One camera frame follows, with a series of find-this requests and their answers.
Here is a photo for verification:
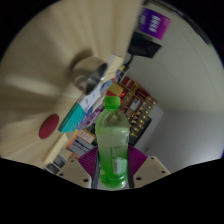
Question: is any pale yellow notebook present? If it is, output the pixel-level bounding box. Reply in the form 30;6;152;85
42;133;69;165

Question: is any small steel bowl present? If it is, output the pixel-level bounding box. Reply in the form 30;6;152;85
71;56;109;95

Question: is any flat round red coaster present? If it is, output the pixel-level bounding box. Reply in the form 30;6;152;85
38;113;60;140

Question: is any wooden shelf unit with trophies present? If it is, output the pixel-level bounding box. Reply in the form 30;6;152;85
119;76;158;131

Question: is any yellow gift box red ribbon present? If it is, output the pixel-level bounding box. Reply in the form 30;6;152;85
108;82;125;98

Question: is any small orange standing box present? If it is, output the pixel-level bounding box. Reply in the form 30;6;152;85
76;128;97;145

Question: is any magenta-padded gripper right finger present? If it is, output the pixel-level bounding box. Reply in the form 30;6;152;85
127;145;172;189

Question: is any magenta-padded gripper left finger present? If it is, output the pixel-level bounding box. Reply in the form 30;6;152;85
55;146;100;189

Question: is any beige book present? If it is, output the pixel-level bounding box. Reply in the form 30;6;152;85
104;53;125;79

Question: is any black office chair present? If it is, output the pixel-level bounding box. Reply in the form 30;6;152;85
127;30;163;59

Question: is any green drink bottle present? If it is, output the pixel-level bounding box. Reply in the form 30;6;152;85
94;95;131;191

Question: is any purple sign board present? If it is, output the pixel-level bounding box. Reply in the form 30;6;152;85
138;7;173;41

